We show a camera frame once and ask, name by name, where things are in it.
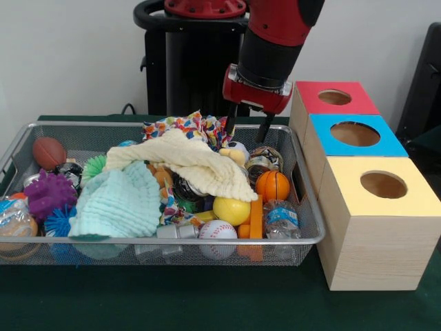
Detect clear plastic bottle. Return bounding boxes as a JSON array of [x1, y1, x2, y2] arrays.
[[0, 196, 39, 239]]

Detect white toy baseball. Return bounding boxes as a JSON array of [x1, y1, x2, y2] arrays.
[[198, 219, 238, 260]]

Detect purple spiky rubber toy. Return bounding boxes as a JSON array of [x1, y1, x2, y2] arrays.
[[23, 169, 79, 221]]

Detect wooden box with three holes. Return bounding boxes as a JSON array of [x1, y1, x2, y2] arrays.
[[288, 81, 441, 292]]

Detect colourful patterned cloth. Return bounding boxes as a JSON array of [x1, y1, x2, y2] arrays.
[[142, 110, 237, 152]]

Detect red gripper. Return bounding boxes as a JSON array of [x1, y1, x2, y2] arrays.
[[222, 64, 294, 144]]

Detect silver mesh bin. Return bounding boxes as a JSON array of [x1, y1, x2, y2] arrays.
[[0, 120, 327, 267]]

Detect black chair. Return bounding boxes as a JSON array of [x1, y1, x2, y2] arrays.
[[396, 22, 441, 139]]

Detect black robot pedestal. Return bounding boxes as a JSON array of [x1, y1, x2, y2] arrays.
[[133, 0, 263, 118]]

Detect orange toy basketball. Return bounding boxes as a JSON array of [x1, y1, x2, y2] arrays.
[[255, 170, 291, 203]]

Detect brown toy football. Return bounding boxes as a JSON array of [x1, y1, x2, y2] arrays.
[[32, 137, 68, 171]]

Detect dark green side tablecloth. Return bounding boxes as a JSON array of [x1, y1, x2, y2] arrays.
[[409, 126, 441, 163]]

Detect small clear water bottle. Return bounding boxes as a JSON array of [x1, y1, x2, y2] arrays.
[[262, 199, 302, 239]]

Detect mint waffle cloth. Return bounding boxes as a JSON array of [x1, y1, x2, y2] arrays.
[[68, 161, 162, 239]]

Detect cream waffle cloth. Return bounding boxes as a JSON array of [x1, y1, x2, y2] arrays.
[[104, 128, 258, 203]]

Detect yellow ball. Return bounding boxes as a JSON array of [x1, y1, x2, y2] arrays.
[[212, 197, 252, 227]]

